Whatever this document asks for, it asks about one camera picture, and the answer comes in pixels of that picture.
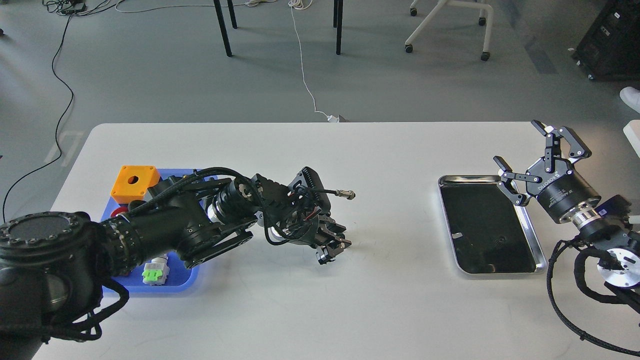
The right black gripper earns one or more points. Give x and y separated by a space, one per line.
553 180

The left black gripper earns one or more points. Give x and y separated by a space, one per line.
324 234

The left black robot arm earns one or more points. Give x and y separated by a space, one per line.
58 269

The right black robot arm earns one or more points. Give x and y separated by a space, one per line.
606 267

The silver metal tray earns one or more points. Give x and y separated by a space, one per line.
489 236

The white object at edge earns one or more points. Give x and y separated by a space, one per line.
631 97

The black equipment case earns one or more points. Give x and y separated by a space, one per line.
610 49

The blue plastic tray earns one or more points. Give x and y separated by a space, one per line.
179 278

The green silver push button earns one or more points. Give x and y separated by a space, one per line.
156 271

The red black push button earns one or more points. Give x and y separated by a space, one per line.
120 212

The orange button enclosure box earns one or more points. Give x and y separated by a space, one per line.
132 182

